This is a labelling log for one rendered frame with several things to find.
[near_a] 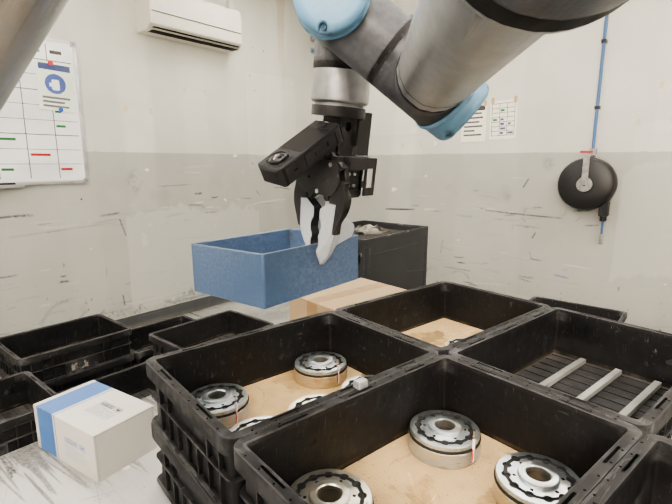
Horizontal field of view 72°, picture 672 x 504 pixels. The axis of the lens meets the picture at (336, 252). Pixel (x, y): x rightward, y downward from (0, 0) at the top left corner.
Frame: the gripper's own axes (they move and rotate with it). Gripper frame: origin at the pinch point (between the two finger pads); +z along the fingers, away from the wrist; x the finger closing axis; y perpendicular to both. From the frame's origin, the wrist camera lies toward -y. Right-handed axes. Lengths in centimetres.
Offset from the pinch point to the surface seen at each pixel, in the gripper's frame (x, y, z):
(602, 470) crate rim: -38.3, 4.8, 14.3
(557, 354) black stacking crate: -21, 59, 26
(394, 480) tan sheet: -17.0, 0.6, 27.0
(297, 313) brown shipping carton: 46, 45, 37
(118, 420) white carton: 31, -14, 37
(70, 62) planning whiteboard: 299, 81, -41
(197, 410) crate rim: 3.7, -16.0, 19.5
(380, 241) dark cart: 79, 132, 34
